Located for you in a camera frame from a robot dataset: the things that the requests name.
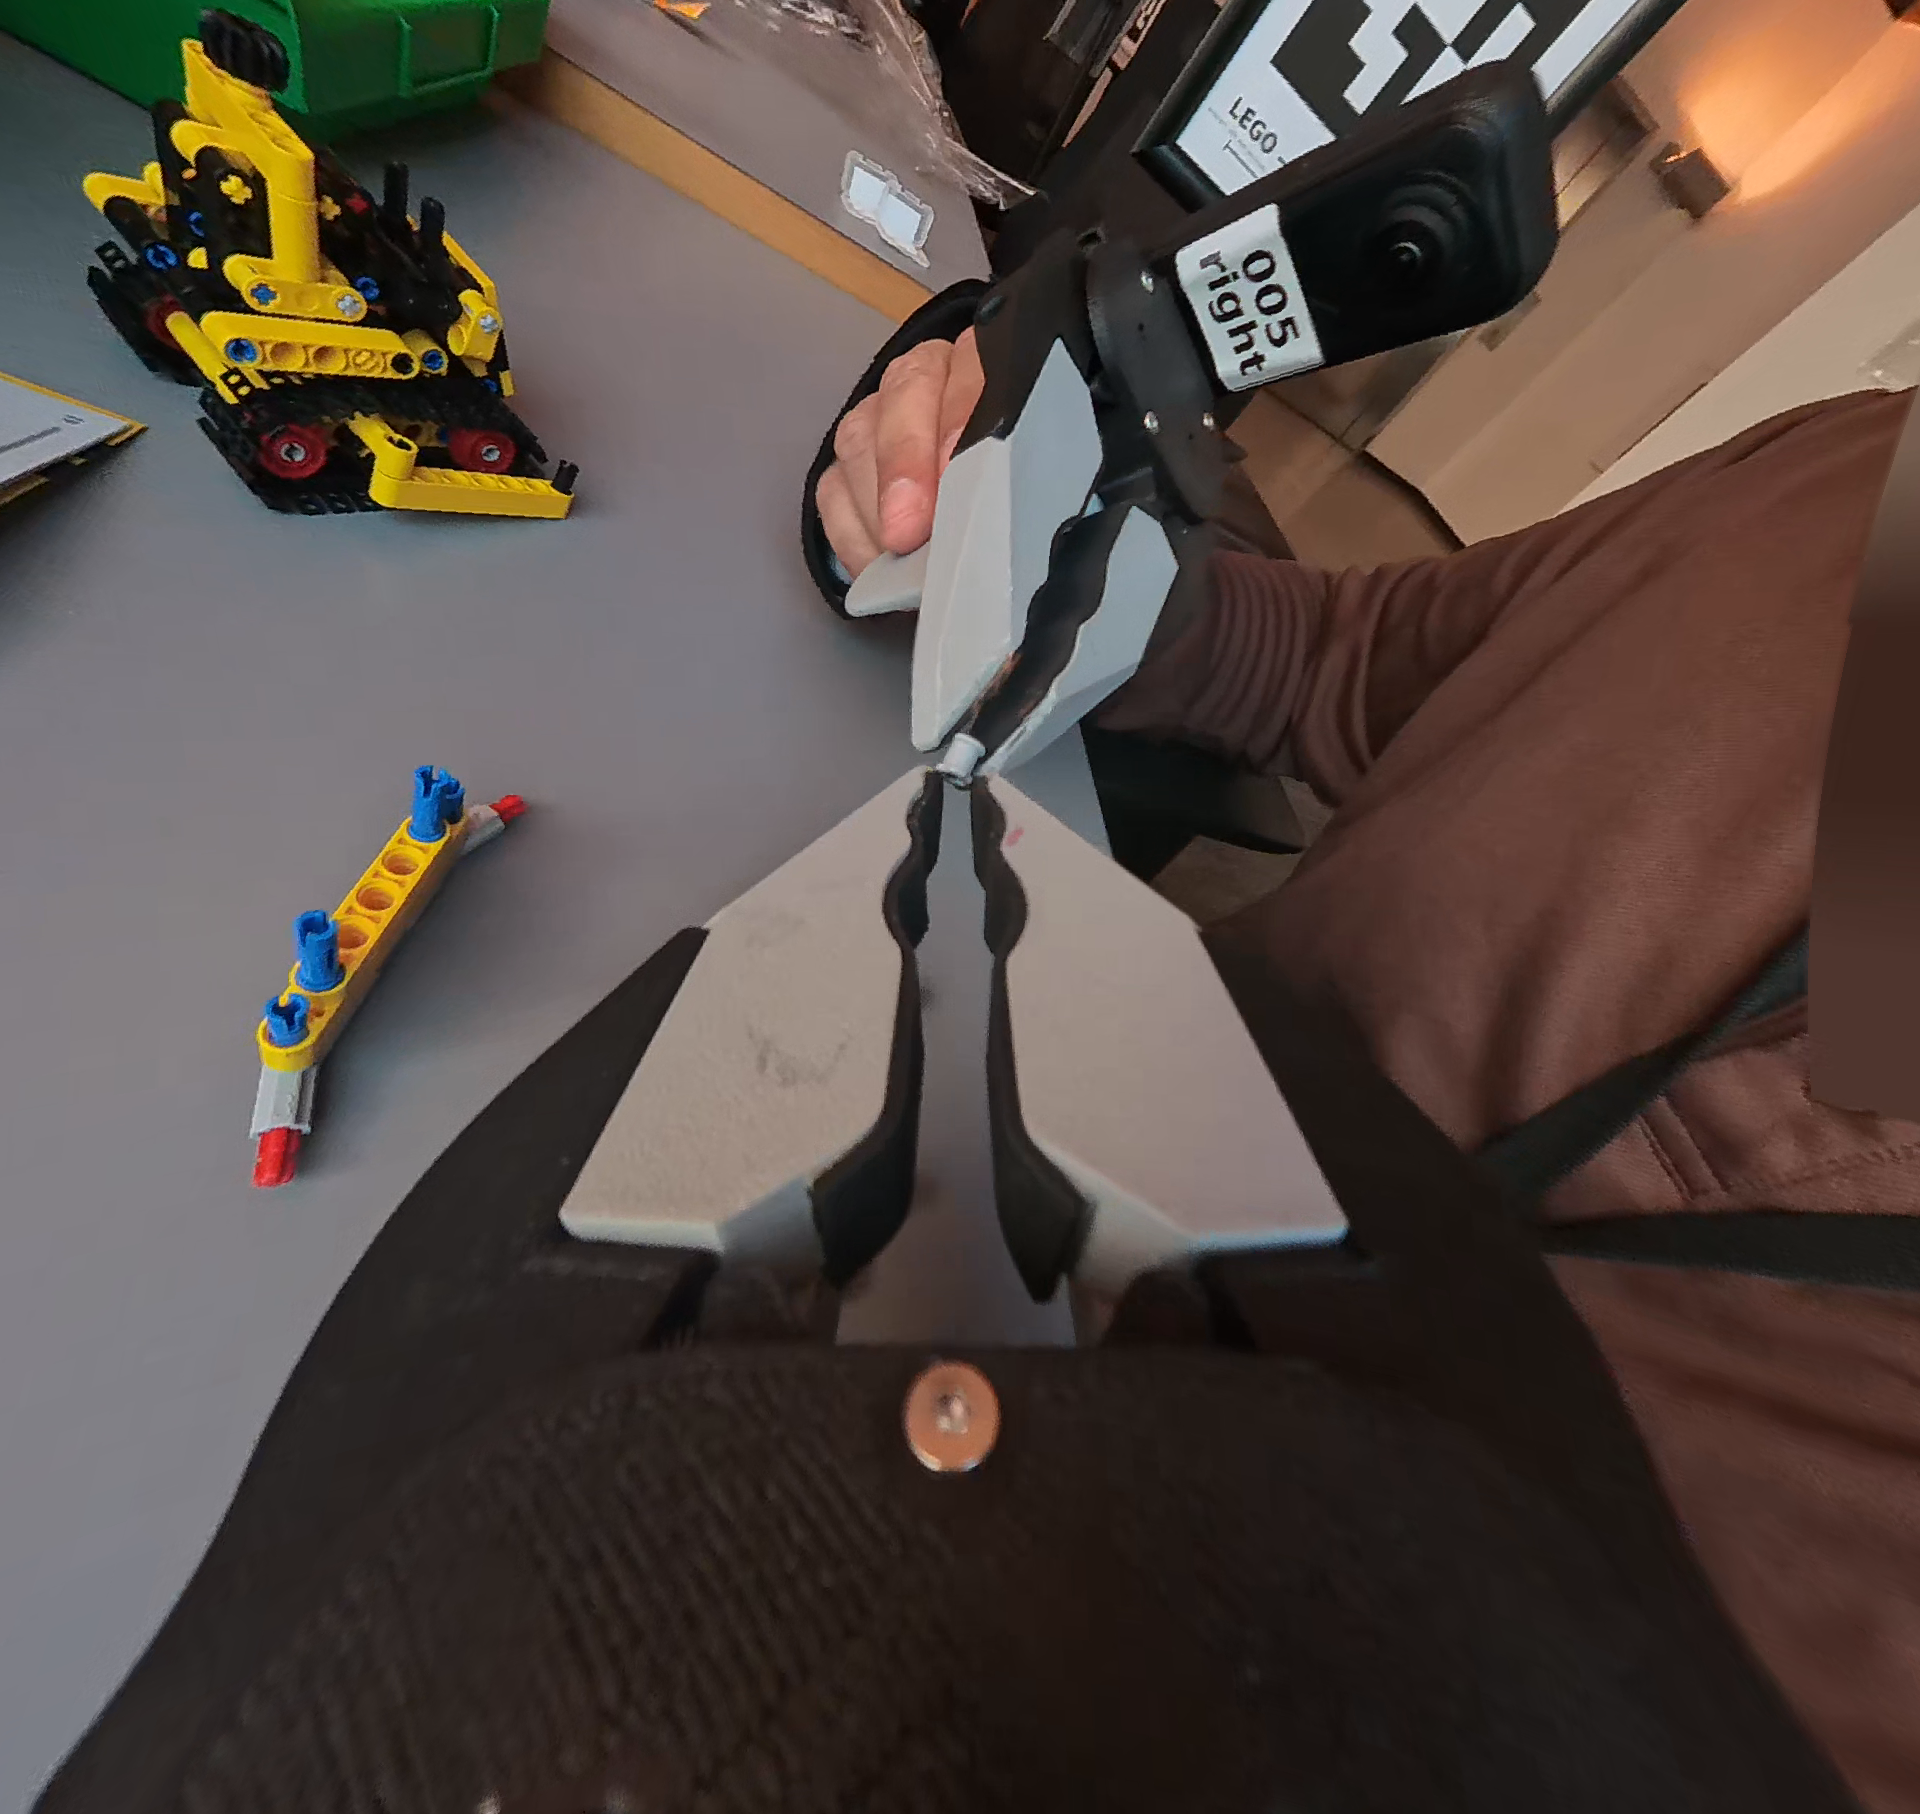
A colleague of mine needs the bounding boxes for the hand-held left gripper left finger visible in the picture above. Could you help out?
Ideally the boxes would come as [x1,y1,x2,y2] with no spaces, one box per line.
[560,768,944,1291]

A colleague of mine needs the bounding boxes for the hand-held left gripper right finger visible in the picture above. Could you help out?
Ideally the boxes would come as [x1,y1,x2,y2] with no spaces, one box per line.
[970,775,1349,1306]

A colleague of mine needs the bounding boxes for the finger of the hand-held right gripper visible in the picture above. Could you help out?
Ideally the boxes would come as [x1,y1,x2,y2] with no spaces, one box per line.
[977,502,1187,778]
[910,338,1111,755]

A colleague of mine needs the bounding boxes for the person's right forearm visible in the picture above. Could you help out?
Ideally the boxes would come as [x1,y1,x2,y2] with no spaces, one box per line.
[1092,502,1653,825]

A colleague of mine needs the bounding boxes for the yellow lego beam blue pins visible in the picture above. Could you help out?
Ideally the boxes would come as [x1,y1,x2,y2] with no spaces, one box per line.
[246,766,531,1189]

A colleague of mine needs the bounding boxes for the yellow lego bulldozer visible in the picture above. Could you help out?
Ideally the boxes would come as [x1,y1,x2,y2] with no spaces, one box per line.
[82,11,584,520]

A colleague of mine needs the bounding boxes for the lego instruction booklet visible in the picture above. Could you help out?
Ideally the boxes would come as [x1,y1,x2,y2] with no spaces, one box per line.
[0,373,149,509]

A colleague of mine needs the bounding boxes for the person's right hand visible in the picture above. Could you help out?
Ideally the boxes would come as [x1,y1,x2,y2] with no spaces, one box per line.
[817,333,992,568]

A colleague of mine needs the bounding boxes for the small clear plastic packet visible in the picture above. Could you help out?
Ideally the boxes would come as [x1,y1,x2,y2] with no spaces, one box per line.
[841,152,938,267]

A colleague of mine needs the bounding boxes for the black strap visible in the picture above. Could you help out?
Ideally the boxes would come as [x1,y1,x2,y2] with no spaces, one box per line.
[1477,936,1920,1291]

